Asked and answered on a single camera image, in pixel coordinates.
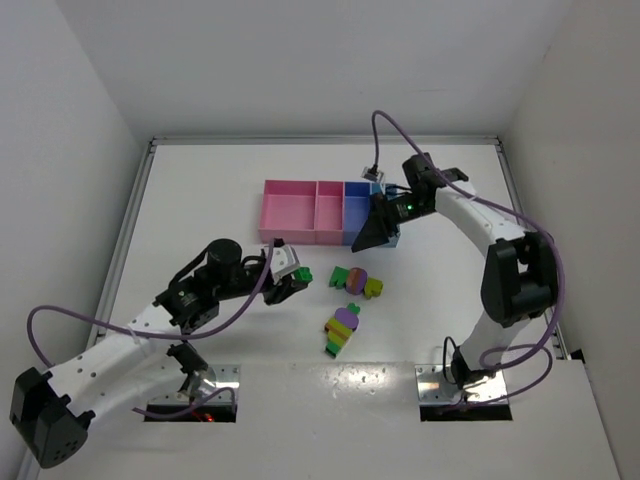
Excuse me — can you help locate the small pink bin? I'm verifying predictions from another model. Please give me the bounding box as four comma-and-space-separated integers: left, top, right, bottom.
314, 181, 344, 245

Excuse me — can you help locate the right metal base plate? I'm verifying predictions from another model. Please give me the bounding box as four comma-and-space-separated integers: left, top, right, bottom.
415, 364, 509, 408

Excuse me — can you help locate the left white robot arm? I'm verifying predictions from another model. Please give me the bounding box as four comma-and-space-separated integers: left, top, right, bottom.
9, 238, 313, 469

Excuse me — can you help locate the multicolour lego stack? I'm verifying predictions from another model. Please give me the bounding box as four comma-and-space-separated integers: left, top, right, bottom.
324, 303, 361, 359
328, 266, 384, 299

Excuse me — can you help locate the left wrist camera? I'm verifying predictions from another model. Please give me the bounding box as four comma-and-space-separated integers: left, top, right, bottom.
270, 245, 301, 283

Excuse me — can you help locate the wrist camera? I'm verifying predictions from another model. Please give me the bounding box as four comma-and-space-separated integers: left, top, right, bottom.
270, 245, 301, 283
361, 165, 385, 183

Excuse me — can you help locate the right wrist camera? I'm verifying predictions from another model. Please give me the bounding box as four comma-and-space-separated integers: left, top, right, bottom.
361, 165, 385, 183

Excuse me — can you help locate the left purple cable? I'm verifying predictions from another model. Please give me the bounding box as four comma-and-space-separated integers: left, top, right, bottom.
27, 239, 276, 419

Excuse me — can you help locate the dark blue bin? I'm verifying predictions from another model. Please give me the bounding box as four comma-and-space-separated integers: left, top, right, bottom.
343, 182, 372, 246

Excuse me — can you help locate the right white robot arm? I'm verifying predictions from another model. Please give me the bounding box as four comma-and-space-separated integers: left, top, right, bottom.
351, 153, 559, 388

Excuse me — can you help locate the metal base plate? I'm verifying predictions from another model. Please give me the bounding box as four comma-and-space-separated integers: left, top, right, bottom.
415, 364, 509, 408
147, 364, 241, 413

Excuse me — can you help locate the light blue bin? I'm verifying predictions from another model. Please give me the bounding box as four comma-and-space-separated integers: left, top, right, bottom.
369, 182, 402, 249

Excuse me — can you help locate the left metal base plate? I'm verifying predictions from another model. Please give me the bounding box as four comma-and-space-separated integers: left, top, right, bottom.
147, 364, 241, 413

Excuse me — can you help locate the dark green lego brick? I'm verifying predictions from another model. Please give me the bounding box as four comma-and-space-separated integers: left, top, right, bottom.
293, 266, 313, 284

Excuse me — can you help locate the large pink bin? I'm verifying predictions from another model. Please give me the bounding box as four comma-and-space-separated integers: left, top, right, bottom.
258, 179, 317, 245

